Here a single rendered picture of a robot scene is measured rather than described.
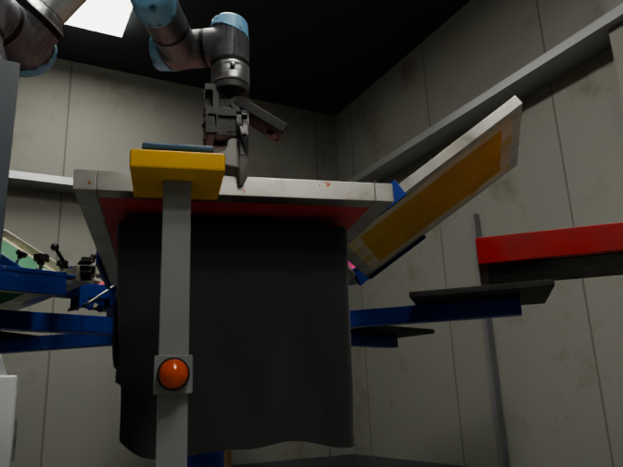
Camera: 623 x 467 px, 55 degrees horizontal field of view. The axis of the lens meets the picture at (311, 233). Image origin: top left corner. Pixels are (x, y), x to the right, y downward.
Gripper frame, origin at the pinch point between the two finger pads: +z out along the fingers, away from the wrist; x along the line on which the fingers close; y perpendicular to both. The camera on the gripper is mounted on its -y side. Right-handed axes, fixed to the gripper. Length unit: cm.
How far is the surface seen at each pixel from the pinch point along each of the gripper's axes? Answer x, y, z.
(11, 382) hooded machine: -314, 107, 13
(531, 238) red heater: -58, -100, -9
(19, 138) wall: -378, 133, -184
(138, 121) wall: -401, 41, -217
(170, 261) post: 20.6, 13.0, 20.3
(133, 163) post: 25.4, 18.1, 7.8
